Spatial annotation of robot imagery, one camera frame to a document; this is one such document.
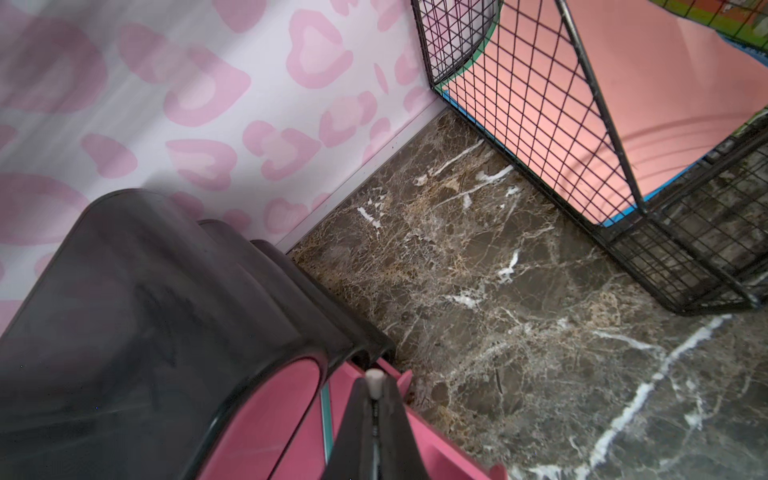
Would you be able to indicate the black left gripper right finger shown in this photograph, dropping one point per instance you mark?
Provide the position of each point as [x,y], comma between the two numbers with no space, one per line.
[399,457]

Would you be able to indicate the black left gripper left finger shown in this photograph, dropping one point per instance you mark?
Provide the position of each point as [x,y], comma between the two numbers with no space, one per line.
[353,450]

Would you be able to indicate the black pink drawer cabinet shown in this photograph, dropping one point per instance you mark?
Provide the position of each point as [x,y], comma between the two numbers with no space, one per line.
[146,332]

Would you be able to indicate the pink top drawer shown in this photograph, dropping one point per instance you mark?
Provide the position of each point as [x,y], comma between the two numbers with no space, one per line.
[255,439]

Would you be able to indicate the pink folder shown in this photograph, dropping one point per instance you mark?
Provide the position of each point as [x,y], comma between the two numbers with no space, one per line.
[604,101]

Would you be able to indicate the green red booklet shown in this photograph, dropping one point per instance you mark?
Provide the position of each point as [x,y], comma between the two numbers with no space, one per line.
[741,21]

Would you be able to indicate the black wire file rack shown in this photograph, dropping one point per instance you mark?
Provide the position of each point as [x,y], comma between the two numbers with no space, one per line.
[699,245]

